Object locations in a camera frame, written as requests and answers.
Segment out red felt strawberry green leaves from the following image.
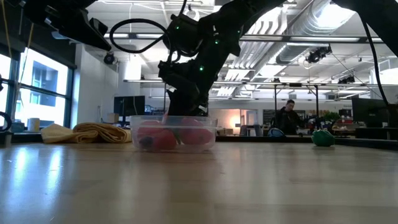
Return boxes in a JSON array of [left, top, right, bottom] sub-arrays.
[[154, 129, 181, 151]]

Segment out white cylinder container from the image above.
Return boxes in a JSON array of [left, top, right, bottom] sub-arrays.
[[27, 118, 41, 133]]

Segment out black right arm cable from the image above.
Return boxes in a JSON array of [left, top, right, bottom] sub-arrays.
[[108, 17, 174, 54]]

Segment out green toy bell pepper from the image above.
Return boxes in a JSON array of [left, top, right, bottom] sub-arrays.
[[312, 129, 336, 147]]

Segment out folded yellow cloth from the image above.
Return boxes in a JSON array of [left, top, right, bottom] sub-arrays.
[[40, 122, 133, 144]]

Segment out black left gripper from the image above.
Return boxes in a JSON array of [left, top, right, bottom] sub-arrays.
[[23, 0, 112, 52]]

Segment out silver ceiling duct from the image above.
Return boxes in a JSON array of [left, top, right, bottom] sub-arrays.
[[275, 0, 355, 65]]

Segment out black metal station frame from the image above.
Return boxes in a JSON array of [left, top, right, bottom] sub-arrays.
[[274, 82, 319, 116]]

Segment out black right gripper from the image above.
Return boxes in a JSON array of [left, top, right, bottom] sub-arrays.
[[157, 60, 210, 116]]

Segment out blue white rounded bag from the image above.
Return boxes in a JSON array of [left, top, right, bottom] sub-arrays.
[[267, 128, 285, 139]]

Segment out black aluminium table frame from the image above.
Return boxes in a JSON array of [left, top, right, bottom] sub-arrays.
[[0, 131, 398, 150]]

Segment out clear plastic tupperware container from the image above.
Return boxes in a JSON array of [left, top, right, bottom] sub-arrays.
[[129, 115, 218, 153]]

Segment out pink toy fruit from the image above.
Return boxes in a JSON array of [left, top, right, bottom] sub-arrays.
[[180, 118, 215, 146]]

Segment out long ceiling light rail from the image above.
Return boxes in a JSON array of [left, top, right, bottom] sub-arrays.
[[104, 30, 383, 44]]

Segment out green background plant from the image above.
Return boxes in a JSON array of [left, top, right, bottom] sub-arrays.
[[323, 111, 340, 124]]

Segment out black computer monitor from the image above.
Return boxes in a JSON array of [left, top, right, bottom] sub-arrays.
[[113, 95, 146, 118], [351, 98, 388, 124]]

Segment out person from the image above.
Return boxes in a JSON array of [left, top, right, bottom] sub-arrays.
[[273, 99, 304, 135]]

